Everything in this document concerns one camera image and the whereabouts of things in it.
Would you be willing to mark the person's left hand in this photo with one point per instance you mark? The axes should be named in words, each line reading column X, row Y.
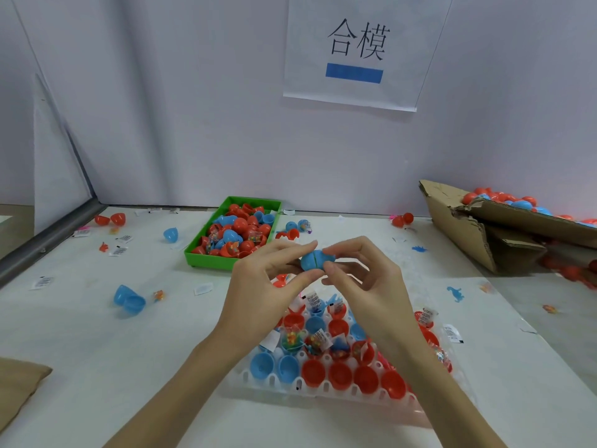
column 257, row 303

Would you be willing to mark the person's right hand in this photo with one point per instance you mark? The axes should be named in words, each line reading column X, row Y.
column 378, row 294

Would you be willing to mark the small capsule cluster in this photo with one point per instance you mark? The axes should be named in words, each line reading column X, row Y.
column 297, row 226

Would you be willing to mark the cardboard box of capsules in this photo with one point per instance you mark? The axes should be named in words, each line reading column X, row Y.
column 457, row 224

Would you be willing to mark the single blue egg half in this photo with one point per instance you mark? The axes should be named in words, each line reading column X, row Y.
column 171, row 235

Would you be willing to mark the pile of finished eggs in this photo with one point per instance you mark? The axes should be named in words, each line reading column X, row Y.
column 518, row 202

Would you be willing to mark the person's right forearm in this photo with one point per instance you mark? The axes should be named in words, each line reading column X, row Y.
column 448, row 401

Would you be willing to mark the person's left forearm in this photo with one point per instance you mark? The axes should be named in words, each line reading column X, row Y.
column 182, row 401

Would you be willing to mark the clear plastic egg tray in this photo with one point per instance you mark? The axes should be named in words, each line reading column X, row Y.
column 448, row 317

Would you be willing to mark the small blue toy piece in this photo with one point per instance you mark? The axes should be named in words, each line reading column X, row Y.
column 456, row 294

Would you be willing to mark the green plastic tray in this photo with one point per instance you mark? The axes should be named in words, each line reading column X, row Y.
column 189, row 262

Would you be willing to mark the small orange toy piece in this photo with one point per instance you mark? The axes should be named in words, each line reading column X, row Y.
column 159, row 295

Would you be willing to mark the small white packet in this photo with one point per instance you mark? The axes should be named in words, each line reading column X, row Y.
column 41, row 282

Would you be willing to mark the clear triangular panel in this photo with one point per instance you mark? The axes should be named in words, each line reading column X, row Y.
column 58, row 163

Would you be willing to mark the flat brown cardboard sheet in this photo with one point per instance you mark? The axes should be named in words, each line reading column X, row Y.
column 19, row 387

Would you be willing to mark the white paper sign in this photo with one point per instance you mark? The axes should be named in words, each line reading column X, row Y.
column 368, row 18

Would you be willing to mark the grey metal rail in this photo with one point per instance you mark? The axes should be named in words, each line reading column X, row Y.
column 47, row 242

